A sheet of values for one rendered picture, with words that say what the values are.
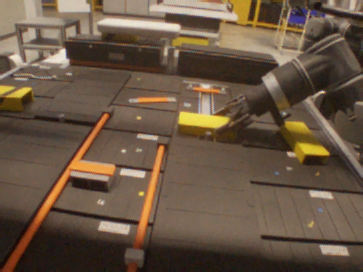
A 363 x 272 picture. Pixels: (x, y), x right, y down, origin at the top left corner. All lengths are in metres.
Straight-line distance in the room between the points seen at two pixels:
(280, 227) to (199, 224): 0.15
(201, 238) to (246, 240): 0.08
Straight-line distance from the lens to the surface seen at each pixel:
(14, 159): 0.64
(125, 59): 1.17
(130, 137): 0.67
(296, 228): 0.53
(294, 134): 0.75
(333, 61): 0.69
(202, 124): 0.71
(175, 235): 0.45
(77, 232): 0.47
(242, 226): 0.48
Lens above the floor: 1.37
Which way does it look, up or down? 32 degrees down
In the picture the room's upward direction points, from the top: 6 degrees clockwise
